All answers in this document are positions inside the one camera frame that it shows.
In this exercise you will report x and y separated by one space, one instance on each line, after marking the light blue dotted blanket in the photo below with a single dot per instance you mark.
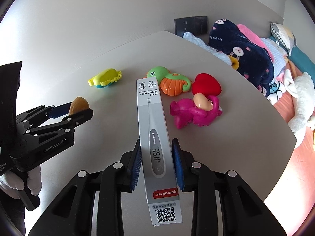
275 54

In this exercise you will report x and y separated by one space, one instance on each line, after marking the white goose plush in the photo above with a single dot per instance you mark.
302 95

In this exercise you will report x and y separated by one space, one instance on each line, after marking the green orange seahorse toy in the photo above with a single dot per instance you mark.
172 83

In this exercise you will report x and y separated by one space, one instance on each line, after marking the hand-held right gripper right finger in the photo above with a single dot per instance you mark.
177 167

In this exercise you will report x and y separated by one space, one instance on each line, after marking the yellow plastic fish toy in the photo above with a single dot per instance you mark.
104 77

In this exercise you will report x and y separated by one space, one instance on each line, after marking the red heart toy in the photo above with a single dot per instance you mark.
205 83

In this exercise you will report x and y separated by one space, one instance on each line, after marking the pink fleece blanket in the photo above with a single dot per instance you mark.
248 33

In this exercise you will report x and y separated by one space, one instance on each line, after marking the person's left forearm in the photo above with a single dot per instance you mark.
14 216

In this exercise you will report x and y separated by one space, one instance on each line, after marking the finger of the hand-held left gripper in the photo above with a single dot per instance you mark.
81 118
60 110

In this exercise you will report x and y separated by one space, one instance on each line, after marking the black wall switch panel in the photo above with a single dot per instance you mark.
190 24

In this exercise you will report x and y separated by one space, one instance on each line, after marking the pink bear toy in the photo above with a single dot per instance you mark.
187 110

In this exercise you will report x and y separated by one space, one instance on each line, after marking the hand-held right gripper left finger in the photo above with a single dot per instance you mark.
135 167

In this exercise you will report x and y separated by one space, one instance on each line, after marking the teal bolster cushion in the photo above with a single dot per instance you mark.
305 59

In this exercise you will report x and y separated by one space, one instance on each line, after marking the light blue baby cloth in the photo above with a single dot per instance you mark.
196 40

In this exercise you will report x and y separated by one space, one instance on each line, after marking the yellow plush toy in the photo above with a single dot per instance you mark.
235 62

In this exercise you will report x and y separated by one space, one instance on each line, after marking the checked patchwork pillow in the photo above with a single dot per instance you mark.
283 35

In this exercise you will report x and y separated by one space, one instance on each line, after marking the bed with pink sheet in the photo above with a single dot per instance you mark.
302 172

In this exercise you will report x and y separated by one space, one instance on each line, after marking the brown round toy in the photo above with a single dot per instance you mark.
78 104

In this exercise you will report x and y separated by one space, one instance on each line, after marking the navy printed blanket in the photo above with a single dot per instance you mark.
246 54

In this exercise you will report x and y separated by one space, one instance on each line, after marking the grey thermometer box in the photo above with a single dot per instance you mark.
152 118

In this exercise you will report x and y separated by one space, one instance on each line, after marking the person's left hand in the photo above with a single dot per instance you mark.
34 182

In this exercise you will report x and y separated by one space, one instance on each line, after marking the white cartoon printed blanket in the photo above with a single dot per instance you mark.
276 88

